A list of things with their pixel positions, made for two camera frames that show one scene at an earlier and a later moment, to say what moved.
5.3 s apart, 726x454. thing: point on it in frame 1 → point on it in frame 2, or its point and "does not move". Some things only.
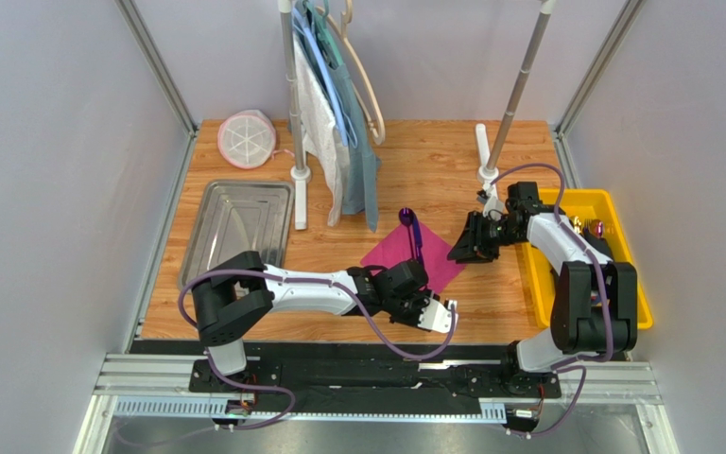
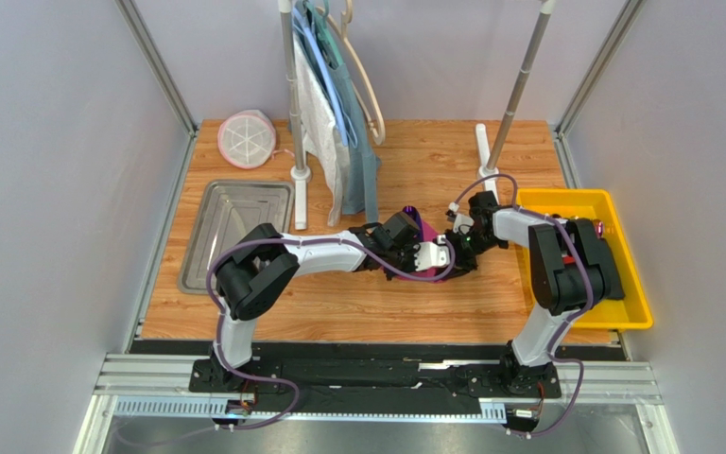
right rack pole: [487, 168] does not move
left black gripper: [422, 297] → [412, 247]
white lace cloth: [320, 144] does not move
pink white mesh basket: [247, 138] does not move
